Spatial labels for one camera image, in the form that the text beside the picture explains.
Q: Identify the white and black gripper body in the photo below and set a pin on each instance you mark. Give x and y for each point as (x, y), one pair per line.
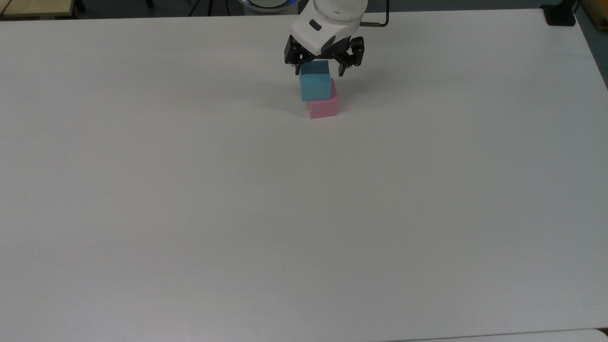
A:
(318, 33)

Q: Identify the blue cube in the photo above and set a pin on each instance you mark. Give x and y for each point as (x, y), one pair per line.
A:
(315, 83)

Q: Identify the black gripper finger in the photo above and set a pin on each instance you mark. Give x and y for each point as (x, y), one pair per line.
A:
(352, 51)
(294, 53)

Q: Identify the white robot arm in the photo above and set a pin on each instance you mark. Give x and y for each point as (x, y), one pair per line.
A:
(339, 8)

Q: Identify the light wooden table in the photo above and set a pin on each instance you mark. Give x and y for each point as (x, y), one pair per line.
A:
(38, 7)

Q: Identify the pink cube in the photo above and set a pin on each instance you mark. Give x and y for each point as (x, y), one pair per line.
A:
(325, 109)

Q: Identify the black table clamp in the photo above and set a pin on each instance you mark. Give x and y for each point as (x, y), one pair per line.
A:
(559, 16)

